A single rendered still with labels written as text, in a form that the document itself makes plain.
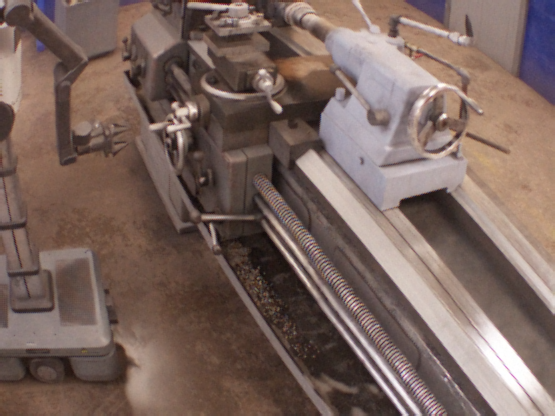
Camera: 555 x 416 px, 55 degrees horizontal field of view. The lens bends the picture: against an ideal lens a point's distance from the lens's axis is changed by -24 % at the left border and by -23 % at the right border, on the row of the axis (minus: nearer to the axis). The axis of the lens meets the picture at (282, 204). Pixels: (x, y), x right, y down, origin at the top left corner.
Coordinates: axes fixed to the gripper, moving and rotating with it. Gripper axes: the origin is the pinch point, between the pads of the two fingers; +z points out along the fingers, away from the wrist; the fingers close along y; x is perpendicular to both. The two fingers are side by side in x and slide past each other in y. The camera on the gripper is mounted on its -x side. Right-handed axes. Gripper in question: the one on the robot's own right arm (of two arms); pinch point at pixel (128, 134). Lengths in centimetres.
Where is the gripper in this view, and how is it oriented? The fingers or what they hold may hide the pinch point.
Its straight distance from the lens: 207.0
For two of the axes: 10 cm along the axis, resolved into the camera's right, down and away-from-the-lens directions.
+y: -1.4, 7.1, 6.9
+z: 9.0, -2.0, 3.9
